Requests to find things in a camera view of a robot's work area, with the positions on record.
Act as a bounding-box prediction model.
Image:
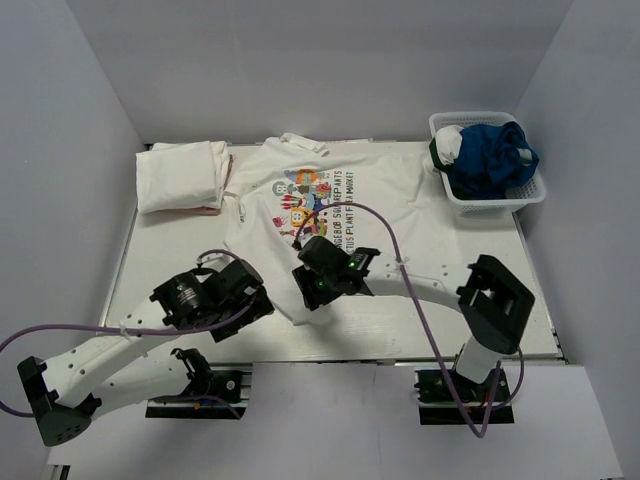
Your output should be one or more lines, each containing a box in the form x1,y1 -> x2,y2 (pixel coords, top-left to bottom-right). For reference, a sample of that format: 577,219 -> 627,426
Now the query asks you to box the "white printed t-shirt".
224,136 -> 462,325

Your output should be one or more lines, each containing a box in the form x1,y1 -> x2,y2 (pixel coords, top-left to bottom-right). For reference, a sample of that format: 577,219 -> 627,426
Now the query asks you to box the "green and white t-shirt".
429,125 -> 464,172

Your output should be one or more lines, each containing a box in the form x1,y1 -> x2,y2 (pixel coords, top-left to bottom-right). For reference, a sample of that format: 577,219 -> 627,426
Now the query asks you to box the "blue t-shirt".
447,121 -> 540,200

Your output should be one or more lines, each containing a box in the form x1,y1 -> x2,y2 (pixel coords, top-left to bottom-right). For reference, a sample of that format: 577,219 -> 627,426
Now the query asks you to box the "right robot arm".
292,247 -> 535,399

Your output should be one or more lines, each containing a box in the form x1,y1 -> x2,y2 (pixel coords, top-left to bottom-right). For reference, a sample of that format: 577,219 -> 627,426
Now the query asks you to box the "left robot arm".
17,260 -> 274,447

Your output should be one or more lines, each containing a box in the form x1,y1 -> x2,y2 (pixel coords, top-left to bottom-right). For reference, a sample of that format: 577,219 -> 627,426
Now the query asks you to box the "white plastic basket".
429,111 -> 546,216

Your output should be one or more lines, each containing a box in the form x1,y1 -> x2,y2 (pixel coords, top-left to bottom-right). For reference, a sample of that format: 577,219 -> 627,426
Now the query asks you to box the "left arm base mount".
145,348 -> 252,420

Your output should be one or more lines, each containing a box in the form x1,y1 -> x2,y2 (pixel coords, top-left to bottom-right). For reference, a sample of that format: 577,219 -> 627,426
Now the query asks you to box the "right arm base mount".
414,369 -> 515,427

